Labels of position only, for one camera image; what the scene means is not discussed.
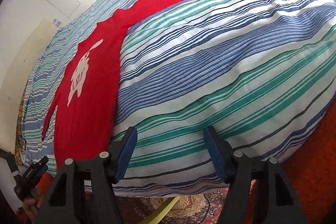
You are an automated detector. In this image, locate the red sweater with white print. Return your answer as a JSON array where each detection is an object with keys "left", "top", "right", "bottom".
[{"left": 42, "top": 0, "right": 185, "bottom": 168}]

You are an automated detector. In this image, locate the left hand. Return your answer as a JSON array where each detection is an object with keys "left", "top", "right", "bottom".
[{"left": 23, "top": 189, "right": 45, "bottom": 223}]

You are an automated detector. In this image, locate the floral mattress sheet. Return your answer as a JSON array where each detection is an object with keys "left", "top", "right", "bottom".
[{"left": 14, "top": 88, "right": 26, "bottom": 166}]

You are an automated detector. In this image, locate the patterned red rug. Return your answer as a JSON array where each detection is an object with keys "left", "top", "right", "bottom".
[{"left": 116, "top": 188, "right": 228, "bottom": 223}]

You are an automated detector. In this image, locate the yellow-green bed leg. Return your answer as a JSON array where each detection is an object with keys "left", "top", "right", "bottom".
[{"left": 139, "top": 196, "right": 180, "bottom": 224}]

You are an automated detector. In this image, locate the orange fuzzy blanket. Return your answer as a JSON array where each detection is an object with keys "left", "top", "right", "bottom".
[{"left": 244, "top": 101, "right": 336, "bottom": 224}]

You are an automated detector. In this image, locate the beige headboard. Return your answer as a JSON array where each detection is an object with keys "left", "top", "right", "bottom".
[{"left": 0, "top": 20, "right": 59, "bottom": 152}]

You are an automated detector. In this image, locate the striped blue green bedspread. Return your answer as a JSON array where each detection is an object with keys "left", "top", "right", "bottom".
[{"left": 21, "top": 0, "right": 335, "bottom": 197}]

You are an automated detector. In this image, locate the black cable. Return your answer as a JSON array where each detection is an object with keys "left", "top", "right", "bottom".
[{"left": 203, "top": 193, "right": 212, "bottom": 224}]

